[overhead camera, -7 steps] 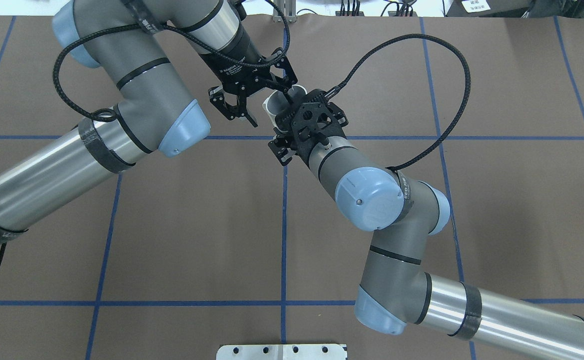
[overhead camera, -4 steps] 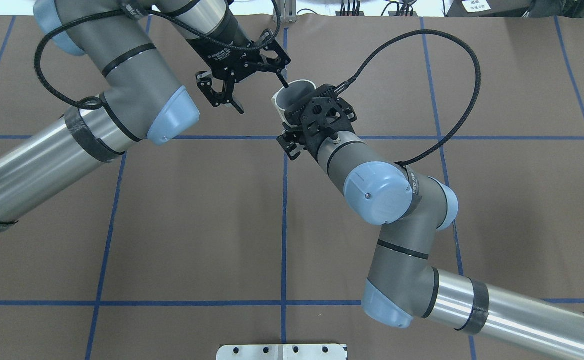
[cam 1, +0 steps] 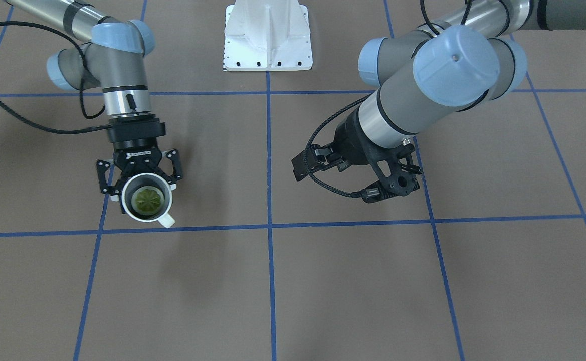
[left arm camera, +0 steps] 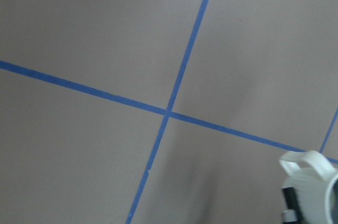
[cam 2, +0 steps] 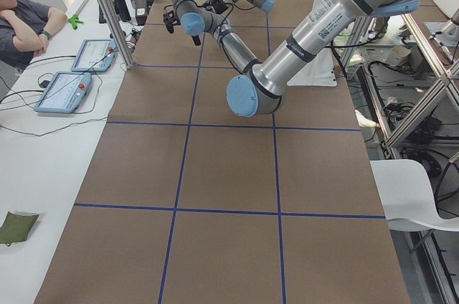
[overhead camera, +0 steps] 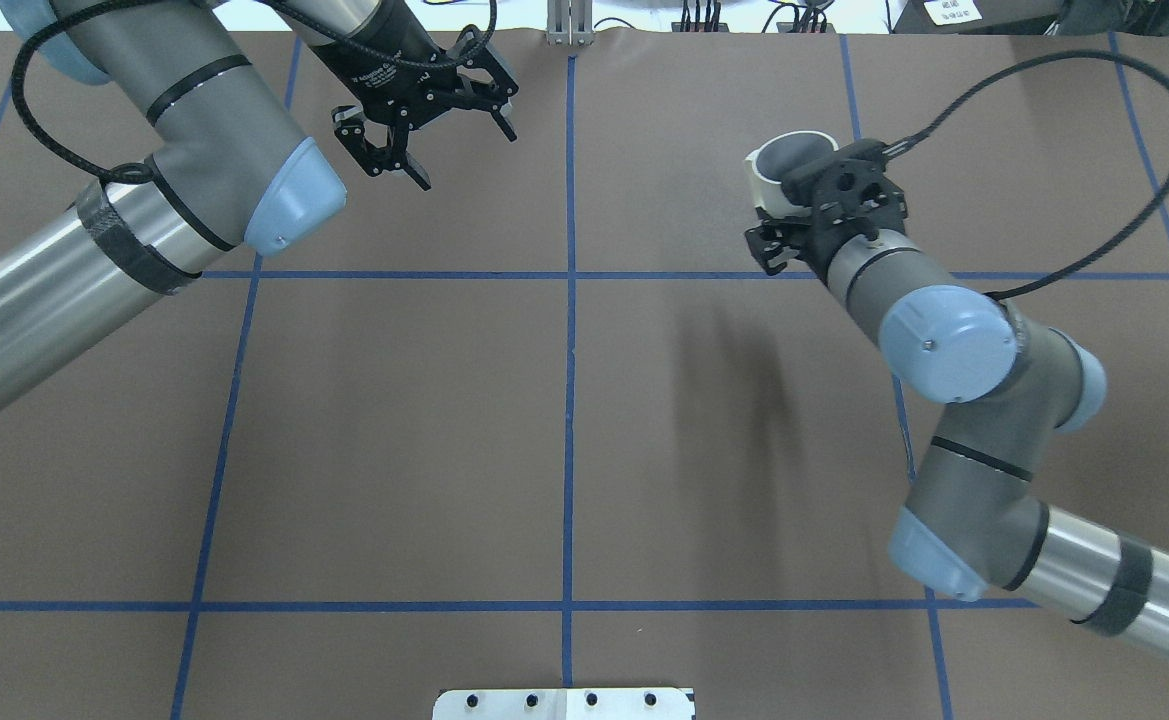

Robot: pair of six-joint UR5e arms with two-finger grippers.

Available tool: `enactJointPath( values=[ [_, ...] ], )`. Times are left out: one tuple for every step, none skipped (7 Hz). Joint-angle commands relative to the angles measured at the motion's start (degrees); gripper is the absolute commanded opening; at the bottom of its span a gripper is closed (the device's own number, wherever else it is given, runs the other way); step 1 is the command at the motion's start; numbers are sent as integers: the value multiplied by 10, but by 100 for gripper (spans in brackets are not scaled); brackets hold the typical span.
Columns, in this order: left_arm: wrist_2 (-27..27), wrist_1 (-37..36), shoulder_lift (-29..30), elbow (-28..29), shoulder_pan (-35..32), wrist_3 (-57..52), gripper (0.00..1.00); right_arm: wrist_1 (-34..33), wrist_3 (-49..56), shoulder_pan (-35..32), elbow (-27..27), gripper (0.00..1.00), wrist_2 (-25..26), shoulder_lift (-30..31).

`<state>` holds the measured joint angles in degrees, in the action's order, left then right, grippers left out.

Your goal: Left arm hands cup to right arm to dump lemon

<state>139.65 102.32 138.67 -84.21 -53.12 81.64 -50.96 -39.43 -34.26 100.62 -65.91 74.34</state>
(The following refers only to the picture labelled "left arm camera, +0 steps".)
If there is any white mug grey inside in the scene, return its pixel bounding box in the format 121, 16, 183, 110
279, 151, 337, 223

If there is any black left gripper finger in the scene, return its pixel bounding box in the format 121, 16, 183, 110
282, 187, 297, 223

